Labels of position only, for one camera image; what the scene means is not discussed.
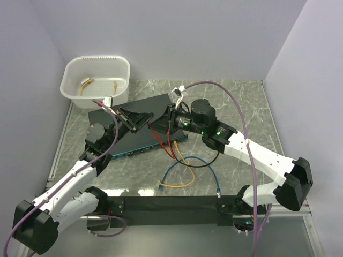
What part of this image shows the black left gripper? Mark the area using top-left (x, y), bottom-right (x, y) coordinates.
top-left (103, 107), bottom-right (154, 151)

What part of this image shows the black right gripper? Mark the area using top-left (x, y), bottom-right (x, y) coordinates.
top-left (148, 103), bottom-right (206, 135)

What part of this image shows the orange ethernet cable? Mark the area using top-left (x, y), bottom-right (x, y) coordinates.
top-left (158, 140), bottom-right (195, 188)

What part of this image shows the red ethernet cable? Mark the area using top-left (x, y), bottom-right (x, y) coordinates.
top-left (147, 122), bottom-right (176, 159)

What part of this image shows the black ethernet cable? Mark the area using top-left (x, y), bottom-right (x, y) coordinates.
top-left (168, 139), bottom-right (220, 168)

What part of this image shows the blue ethernet cable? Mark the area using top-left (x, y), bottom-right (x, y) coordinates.
top-left (158, 156), bottom-right (222, 198)

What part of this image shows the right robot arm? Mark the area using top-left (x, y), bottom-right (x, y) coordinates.
top-left (149, 100), bottom-right (313, 214)

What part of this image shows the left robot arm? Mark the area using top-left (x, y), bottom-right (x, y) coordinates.
top-left (11, 108), bottom-right (154, 254)

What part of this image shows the small orange plug in tub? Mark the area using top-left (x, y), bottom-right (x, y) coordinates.
top-left (113, 81), bottom-right (117, 95)

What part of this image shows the white plastic tub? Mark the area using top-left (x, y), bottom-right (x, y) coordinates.
top-left (60, 56), bottom-right (130, 109)

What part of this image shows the black network switch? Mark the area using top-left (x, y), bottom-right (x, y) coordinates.
top-left (87, 93), bottom-right (188, 161)

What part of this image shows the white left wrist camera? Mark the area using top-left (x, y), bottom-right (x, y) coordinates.
top-left (101, 96), bottom-right (113, 108)

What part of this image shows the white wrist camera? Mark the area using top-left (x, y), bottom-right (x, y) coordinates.
top-left (101, 96), bottom-right (113, 108)
top-left (171, 85), bottom-right (188, 109)

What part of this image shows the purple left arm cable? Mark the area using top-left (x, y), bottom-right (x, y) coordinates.
top-left (4, 99), bottom-right (128, 255)

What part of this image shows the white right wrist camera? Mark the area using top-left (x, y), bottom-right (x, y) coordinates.
top-left (171, 85), bottom-right (188, 109)

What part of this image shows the orange cable piece in tub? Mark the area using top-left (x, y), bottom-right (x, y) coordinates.
top-left (79, 77), bottom-right (95, 96)

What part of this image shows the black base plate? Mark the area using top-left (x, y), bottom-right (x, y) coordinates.
top-left (75, 194), bottom-right (267, 231)

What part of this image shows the aluminium rail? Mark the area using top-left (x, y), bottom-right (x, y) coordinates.
top-left (102, 188), bottom-right (312, 217)

